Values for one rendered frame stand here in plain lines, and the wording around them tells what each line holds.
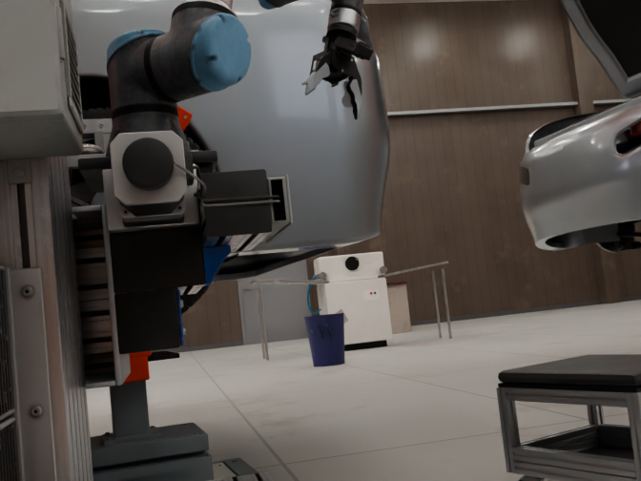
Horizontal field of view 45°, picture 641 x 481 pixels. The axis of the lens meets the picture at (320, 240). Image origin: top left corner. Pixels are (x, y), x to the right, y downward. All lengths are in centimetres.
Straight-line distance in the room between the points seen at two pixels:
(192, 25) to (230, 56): 8
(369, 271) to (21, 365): 847
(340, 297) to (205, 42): 798
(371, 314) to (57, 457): 833
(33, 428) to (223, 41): 67
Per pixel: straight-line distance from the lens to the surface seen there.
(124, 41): 141
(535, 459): 195
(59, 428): 102
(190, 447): 226
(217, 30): 130
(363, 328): 923
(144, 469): 222
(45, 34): 86
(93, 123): 224
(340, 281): 930
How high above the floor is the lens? 54
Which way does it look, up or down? 5 degrees up
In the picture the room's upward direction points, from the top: 6 degrees counter-clockwise
